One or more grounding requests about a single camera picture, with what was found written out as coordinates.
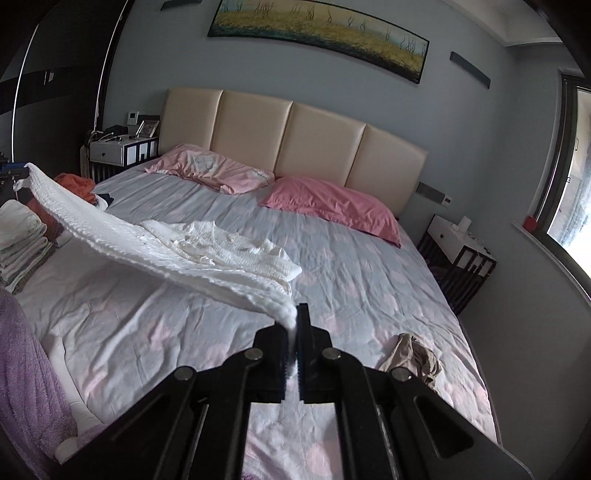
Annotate beige garment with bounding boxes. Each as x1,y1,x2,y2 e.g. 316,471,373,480
379,332,444,385

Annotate white knit sweater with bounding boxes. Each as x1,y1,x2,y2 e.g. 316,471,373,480
14,161,303,402

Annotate bed with pink-dotted grey quilt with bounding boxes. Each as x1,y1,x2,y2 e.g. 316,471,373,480
14,164,502,480

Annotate window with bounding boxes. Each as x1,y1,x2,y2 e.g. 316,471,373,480
540,69,591,296

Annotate purple fleece robe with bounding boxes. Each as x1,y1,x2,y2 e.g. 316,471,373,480
0,286,107,472

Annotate orange fleece garment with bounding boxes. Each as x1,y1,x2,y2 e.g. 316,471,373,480
28,173,98,241

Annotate light pink pillow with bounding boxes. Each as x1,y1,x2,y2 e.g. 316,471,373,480
144,144,275,195

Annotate white fluffy garment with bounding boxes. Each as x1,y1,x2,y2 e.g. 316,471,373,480
0,199,56,294

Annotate white nightstand with black frame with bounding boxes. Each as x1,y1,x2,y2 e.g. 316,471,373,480
83,124,160,181
418,215,497,317

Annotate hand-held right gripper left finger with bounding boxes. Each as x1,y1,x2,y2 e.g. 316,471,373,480
55,323,297,480

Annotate landscape painting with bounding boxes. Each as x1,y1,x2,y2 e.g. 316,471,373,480
208,0,430,84

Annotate beige padded headboard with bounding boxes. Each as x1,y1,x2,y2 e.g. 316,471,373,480
159,88,428,217

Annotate dark pink pillow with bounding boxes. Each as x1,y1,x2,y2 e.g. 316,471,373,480
259,175,402,248

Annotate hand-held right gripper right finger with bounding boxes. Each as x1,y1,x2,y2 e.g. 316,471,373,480
298,302,533,480

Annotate black sliding-door wardrobe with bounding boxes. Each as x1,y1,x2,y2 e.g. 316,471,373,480
0,0,134,195

